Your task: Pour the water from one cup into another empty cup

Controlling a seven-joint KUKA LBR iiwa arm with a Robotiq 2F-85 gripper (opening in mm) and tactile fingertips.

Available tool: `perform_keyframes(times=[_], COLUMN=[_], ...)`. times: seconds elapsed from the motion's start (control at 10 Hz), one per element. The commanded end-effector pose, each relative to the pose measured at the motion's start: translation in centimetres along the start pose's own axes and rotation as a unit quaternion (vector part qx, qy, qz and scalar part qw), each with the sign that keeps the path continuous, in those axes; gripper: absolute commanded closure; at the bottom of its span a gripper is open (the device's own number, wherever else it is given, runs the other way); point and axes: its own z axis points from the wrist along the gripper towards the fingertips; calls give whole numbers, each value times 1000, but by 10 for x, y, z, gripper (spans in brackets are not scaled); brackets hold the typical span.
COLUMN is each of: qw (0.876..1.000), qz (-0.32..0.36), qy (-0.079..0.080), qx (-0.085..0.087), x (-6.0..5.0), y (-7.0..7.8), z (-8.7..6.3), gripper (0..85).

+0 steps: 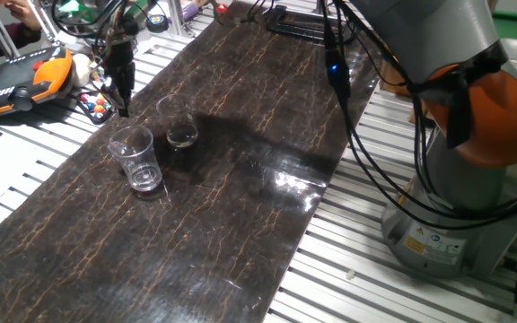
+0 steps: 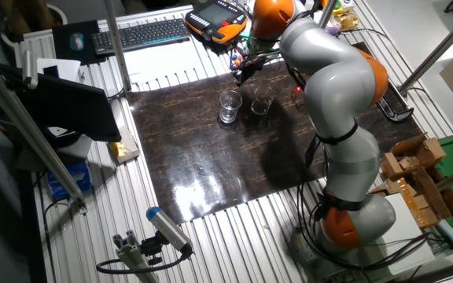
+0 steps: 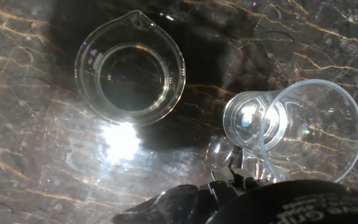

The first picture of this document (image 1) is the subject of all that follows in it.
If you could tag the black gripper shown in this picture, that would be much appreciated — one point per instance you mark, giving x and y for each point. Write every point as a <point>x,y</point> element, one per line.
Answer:
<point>121,65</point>

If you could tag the clear ribbed plastic cup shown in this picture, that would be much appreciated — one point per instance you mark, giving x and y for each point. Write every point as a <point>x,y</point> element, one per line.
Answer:
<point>137,161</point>

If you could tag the clear glass beaker cup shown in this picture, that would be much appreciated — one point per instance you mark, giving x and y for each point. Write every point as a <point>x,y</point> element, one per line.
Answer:
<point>180,125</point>

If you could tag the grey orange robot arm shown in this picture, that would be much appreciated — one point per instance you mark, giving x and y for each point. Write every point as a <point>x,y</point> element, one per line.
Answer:
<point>429,36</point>

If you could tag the person hand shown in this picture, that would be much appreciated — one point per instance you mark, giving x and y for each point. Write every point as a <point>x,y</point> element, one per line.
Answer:
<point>23,11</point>

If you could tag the billiard ball triangle toy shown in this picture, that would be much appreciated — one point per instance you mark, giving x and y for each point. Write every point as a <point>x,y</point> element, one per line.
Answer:
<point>94,107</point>

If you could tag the white egg shaped object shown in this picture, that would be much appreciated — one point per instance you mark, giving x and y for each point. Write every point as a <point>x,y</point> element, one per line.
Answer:
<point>81,69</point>

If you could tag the round tape measure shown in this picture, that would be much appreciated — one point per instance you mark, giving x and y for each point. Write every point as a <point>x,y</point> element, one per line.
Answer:
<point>157,22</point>

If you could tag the orange black teach pendant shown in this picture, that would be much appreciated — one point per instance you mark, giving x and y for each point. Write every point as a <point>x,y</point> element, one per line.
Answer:
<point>16,85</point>

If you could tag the purple object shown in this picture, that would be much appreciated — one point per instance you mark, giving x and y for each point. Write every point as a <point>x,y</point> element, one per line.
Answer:
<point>191,11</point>

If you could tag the dark marble pattern mat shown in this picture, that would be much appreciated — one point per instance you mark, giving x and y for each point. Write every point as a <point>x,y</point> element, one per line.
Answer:
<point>173,224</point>

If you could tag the black clamp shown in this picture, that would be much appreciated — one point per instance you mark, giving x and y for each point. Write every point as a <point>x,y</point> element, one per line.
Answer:
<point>294,29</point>

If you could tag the silver metal post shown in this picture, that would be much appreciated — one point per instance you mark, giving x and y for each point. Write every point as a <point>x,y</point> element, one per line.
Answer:
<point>175,15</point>

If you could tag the thin aluminium frame bar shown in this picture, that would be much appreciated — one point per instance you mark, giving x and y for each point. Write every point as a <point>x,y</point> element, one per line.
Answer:
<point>38,18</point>

